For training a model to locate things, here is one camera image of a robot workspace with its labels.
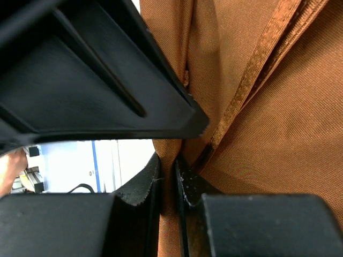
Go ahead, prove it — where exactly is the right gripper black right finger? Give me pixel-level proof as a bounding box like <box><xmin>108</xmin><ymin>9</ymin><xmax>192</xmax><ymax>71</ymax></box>
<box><xmin>175</xmin><ymin>157</ymin><xmax>342</xmax><ymax>256</ymax></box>

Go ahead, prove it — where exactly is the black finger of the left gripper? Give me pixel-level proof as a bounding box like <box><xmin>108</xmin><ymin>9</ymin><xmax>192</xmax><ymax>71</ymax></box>
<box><xmin>1</xmin><ymin>1</ymin><xmax>209</xmax><ymax>154</ymax></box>

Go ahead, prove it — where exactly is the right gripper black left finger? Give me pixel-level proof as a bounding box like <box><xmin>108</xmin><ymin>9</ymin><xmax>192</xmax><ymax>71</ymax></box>
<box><xmin>1</xmin><ymin>154</ymin><xmax>161</xmax><ymax>256</ymax></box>

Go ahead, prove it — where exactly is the orange-brown cloth napkin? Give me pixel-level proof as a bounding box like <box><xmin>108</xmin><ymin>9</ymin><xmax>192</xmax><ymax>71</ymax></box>
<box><xmin>140</xmin><ymin>1</ymin><xmax>342</xmax><ymax>256</ymax></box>

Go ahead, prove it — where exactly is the person's bare hand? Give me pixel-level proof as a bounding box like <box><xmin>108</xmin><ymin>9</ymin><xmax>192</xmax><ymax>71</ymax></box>
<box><xmin>1</xmin><ymin>148</ymin><xmax>28</xmax><ymax>197</ymax></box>

